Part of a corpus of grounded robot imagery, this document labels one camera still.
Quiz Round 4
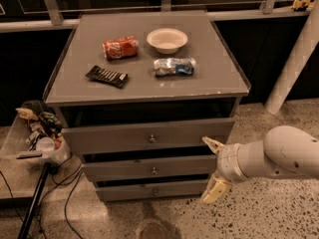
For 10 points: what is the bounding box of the black striped snack bar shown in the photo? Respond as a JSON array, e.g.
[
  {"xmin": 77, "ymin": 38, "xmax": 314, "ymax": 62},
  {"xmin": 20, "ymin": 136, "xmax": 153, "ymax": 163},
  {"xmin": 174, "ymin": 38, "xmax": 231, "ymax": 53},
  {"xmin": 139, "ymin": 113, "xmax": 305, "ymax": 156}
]
[{"xmin": 86, "ymin": 66, "xmax": 129, "ymax": 89}]

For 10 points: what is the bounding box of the grey top drawer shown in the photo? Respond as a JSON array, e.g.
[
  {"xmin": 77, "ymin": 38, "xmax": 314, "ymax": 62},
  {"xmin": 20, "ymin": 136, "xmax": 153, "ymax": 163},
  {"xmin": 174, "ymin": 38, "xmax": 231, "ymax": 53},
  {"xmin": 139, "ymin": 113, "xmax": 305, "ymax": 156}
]
[{"xmin": 62, "ymin": 118, "xmax": 234, "ymax": 154}]

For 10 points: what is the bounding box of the grey drawer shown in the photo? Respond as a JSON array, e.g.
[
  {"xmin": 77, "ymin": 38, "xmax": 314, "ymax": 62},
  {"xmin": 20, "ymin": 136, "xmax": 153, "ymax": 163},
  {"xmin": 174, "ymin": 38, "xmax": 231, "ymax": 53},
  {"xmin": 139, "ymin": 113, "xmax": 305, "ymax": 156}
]
[
  {"xmin": 62, "ymin": 118, "xmax": 234, "ymax": 154},
  {"xmin": 83, "ymin": 155, "xmax": 216, "ymax": 182},
  {"xmin": 96, "ymin": 179, "xmax": 207, "ymax": 202}
]

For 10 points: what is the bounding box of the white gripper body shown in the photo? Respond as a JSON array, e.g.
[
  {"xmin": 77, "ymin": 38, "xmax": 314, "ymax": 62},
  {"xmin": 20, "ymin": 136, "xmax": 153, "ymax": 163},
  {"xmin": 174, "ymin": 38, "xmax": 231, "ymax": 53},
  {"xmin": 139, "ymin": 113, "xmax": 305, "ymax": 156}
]
[{"xmin": 216, "ymin": 143, "xmax": 247, "ymax": 183}]

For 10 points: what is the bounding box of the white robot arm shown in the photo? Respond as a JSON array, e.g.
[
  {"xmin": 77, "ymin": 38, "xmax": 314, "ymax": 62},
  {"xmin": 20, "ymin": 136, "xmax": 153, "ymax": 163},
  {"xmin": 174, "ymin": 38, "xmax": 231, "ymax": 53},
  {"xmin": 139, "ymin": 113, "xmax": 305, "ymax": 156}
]
[{"xmin": 201, "ymin": 125, "xmax": 319, "ymax": 203}]

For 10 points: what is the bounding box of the silver blue snack bag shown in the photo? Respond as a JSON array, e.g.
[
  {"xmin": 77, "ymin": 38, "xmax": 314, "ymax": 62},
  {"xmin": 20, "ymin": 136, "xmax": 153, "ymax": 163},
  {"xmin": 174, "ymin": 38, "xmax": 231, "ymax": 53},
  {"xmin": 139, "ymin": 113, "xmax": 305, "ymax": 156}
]
[{"xmin": 154, "ymin": 58, "xmax": 196, "ymax": 77}]

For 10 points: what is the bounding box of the crushed red soda can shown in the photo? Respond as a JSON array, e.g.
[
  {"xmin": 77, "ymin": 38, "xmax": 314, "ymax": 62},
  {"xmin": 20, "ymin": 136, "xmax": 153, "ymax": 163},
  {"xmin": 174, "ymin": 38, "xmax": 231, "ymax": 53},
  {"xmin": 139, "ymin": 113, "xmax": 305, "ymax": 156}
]
[{"xmin": 103, "ymin": 36, "xmax": 139, "ymax": 60}]

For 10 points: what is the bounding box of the grey bottom drawer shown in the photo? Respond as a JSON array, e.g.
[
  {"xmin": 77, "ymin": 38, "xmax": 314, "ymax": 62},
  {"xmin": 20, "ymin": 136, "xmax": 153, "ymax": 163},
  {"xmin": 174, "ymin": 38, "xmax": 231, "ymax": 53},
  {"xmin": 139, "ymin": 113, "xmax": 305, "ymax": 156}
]
[{"xmin": 96, "ymin": 179, "xmax": 207, "ymax": 202}]

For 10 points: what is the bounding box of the grey drawer cabinet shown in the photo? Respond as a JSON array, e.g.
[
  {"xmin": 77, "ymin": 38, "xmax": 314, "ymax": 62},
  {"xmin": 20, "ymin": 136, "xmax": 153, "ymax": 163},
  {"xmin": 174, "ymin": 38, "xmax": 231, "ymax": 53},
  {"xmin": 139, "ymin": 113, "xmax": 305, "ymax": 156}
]
[{"xmin": 44, "ymin": 11, "xmax": 250, "ymax": 189}]

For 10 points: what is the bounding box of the black pole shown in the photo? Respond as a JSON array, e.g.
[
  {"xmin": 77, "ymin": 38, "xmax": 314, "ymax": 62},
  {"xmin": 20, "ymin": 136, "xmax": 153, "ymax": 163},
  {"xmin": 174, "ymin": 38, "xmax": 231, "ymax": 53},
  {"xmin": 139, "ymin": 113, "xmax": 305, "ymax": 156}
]
[{"xmin": 17, "ymin": 163, "xmax": 51, "ymax": 239}]

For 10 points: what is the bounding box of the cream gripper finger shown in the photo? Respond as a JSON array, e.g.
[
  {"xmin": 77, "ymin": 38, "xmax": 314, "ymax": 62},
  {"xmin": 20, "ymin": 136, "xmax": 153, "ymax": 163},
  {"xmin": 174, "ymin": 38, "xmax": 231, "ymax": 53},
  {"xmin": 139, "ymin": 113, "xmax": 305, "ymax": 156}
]
[
  {"xmin": 202, "ymin": 136, "xmax": 224, "ymax": 154},
  {"xmin": 201, "ymin": 174, "xmax": 232, "ymax": 204}
]

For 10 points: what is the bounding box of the white diagonal pillar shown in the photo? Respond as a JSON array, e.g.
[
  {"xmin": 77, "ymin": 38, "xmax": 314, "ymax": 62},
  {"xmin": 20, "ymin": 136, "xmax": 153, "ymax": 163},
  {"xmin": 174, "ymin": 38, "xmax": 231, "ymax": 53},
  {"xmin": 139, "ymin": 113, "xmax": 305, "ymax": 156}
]
[{"xmin": 265, "ymin": 0, "xmax": 319, "ymax": 115}]

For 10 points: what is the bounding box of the yellow clamp on ledge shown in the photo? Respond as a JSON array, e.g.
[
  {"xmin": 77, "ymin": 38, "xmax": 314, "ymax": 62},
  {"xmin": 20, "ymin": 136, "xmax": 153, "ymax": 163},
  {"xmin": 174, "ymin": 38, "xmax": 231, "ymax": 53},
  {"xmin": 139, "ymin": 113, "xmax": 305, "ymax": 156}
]
[{"xmin": 292, "ymin": 0, "xmax": 314, "ymax": 11}]

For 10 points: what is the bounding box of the white plastic cup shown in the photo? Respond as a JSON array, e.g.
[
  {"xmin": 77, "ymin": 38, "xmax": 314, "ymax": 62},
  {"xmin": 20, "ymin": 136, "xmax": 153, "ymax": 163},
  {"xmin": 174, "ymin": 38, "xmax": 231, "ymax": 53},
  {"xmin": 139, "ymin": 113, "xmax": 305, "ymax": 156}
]
[{"xmin": 36, "ymin": 137, "xmax": 56, "ymax": 152}]

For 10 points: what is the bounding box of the white paper bowl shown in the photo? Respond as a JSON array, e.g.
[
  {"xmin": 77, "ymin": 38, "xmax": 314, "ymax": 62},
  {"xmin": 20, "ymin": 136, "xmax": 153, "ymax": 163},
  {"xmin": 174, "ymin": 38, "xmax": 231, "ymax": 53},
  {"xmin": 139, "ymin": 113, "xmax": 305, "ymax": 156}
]
[{"xmin": 147, "ymin": 28, "xmax": 188, "ymax": 55}]

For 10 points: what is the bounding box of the black floor cable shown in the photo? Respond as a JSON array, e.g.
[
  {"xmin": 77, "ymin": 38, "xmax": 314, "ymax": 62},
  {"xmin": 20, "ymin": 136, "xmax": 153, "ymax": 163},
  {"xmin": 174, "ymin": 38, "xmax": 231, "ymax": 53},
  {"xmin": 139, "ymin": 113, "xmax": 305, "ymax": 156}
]
[{"xmin": 36, "ymin": 162, "xmax": 86, "ymax": 239}]

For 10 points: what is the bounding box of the metal window railing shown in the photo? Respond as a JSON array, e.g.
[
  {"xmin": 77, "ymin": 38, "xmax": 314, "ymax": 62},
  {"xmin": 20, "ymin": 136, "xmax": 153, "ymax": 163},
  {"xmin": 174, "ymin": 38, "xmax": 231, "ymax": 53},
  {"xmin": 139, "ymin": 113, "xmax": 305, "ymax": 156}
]
[{"xmin": 0, "ymin": 0, "xmax": 314, "ymax": 33}]

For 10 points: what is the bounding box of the clear plastic trash bin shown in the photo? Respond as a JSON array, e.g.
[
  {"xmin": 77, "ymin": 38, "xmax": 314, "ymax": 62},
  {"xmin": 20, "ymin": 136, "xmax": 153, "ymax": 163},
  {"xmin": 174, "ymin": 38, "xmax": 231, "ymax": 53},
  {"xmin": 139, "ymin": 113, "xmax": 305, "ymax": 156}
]
[{"xmin": 1, "ymin": 101, "xmax": 71, "ymax": 168}]

